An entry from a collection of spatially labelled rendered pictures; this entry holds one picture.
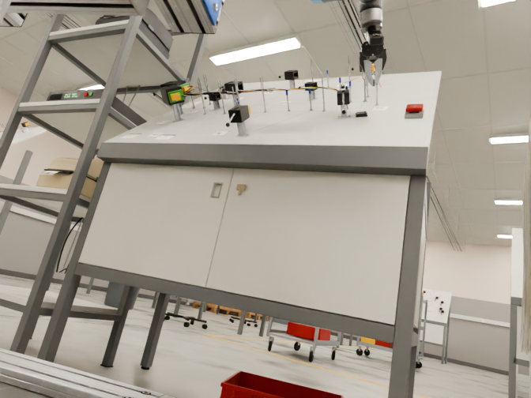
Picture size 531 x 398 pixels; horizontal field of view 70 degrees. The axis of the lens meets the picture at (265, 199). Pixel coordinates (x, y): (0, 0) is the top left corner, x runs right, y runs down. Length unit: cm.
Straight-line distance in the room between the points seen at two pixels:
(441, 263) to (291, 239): 1140
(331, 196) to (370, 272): 24
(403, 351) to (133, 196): 101
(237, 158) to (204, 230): 25
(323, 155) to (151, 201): 64
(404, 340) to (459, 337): 1113
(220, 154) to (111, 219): 49
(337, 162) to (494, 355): 1118
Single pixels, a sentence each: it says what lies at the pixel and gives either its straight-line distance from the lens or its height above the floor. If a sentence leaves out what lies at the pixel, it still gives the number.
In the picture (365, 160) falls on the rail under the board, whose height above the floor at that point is 82.
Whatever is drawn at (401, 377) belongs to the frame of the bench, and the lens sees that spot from 103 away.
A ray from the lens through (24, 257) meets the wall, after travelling 897.
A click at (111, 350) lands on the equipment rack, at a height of 7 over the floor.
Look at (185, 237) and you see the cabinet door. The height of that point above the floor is 55.
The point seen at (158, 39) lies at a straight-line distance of 216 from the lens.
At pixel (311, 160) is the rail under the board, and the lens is 113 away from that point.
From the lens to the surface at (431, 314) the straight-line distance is 1006.
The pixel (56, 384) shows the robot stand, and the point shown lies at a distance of 64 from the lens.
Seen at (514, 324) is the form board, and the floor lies 65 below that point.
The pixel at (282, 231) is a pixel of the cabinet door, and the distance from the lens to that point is 113.
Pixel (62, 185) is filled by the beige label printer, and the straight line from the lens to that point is 175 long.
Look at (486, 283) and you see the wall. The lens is 1227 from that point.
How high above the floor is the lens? 38
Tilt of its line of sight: 16 degrees up
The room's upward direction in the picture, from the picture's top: 12 degrees clockwise
